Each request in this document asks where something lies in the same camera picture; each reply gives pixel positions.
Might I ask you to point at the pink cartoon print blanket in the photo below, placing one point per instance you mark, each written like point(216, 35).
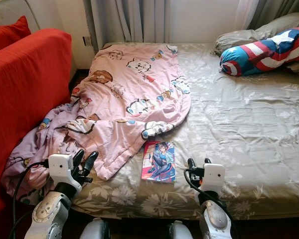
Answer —
point(124, 94)

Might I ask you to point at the grey curtain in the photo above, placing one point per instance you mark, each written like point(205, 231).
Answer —
point(279, 10)
point(129, 20)

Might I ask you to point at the red white blue bolster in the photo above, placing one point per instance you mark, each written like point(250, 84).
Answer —
point(259, 54)

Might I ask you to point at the red folded mattress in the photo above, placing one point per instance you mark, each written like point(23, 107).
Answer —
point(25, 99)

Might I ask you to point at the grey floral bed sheet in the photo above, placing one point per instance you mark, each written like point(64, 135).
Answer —
point(244, 124)

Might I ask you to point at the black wall socket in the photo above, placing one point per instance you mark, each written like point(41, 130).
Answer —
point(87, 41)

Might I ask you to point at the silver right robot leg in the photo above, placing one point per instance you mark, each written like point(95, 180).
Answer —
point(180, 230)

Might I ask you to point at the colourful comic book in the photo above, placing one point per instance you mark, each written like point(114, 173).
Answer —
point(158, 163)

